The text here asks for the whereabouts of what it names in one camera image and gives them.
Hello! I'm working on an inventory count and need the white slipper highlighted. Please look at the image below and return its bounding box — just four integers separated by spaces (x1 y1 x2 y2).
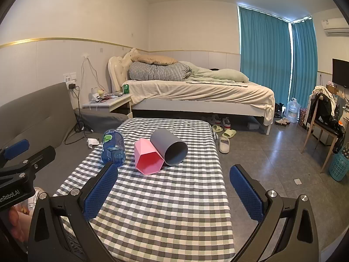
219 137 231 154

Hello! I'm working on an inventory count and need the teal laundry basket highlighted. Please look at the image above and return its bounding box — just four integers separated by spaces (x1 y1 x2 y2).
329 144 349 182

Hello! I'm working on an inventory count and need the clear water jug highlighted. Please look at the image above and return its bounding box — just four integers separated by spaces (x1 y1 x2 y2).
287 98 299 123

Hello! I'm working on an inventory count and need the pink hexagonal cup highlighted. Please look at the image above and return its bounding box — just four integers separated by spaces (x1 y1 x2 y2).
134 138 165 176

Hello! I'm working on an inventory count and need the narrow teal curtain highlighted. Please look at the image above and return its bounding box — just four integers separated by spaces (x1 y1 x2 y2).
291 19 319 99

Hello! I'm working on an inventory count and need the white garment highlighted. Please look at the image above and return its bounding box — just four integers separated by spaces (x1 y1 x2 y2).
313 85 338 107

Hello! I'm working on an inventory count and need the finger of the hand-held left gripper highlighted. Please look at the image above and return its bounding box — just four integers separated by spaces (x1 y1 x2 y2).
0 145 56 179
0 139 30 170

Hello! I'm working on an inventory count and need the pale green blanket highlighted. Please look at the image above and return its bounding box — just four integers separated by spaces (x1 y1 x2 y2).
178 61 249 87

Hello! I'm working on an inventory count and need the beige bed sheet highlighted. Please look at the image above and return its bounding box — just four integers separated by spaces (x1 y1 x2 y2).
122 80 275 123

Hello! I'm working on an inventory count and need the beige pillow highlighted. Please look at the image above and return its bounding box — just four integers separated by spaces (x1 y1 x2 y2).
133 55 179 65

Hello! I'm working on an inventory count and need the white air conditioner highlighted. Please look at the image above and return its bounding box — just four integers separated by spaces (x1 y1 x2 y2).
321 17 349 36

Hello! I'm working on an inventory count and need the grey round cup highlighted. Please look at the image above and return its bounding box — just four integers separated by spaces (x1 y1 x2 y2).
150 128 188 166

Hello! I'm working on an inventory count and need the white bed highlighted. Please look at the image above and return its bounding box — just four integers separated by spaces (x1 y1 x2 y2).
108 48 275 135

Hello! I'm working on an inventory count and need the black cable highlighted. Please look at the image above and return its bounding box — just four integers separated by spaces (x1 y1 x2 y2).
65 86 93 145

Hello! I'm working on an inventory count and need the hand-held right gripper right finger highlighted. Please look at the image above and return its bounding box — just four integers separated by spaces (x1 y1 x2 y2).
229 164 323 262

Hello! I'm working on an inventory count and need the wide teal curtain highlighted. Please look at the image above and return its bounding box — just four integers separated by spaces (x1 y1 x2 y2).
238 5 292 105

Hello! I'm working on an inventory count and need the grey sofa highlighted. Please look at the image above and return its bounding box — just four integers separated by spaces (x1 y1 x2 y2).
0 82 128 197

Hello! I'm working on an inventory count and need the white cable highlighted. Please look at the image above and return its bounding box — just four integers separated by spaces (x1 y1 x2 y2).
82 57 105 99

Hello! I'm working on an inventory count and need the black television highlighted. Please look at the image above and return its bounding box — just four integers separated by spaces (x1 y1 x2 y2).
332 58 349 89

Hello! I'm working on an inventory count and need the blue water bottle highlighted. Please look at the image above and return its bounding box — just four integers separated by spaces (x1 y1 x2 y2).
101 129 126 167

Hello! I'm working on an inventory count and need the white nightstand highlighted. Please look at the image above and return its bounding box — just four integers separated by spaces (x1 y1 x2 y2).
82 93 133 119

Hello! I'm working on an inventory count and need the checkered tablecloth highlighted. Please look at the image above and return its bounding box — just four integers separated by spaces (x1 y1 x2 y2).
52 118 236 262

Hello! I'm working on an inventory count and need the checkered quilt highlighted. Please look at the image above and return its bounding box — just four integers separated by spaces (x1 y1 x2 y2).
129 62 191 82

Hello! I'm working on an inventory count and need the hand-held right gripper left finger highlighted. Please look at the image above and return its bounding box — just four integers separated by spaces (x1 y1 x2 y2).
27 162 119 262

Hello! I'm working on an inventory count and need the wooden chair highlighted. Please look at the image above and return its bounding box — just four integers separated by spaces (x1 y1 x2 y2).
301 93 341 174

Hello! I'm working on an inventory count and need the black jacket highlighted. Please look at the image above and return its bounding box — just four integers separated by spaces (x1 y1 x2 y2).
311 94 347 154

